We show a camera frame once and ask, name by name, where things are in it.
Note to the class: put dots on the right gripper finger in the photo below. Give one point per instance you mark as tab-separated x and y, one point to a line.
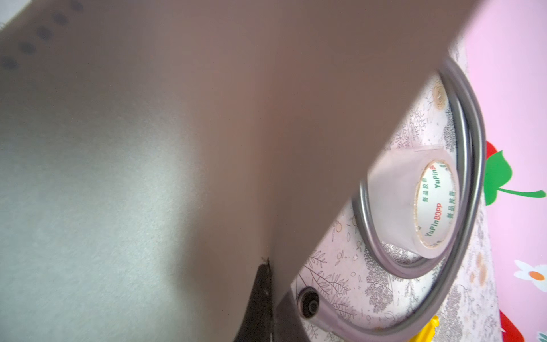
257	322

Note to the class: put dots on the dark grey spiral notebook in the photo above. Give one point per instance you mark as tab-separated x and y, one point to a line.
155	153

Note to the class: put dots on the clear tape roll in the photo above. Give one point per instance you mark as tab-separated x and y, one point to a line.
414	197

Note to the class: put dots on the yellow handled small tool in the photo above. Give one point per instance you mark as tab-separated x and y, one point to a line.
428	332

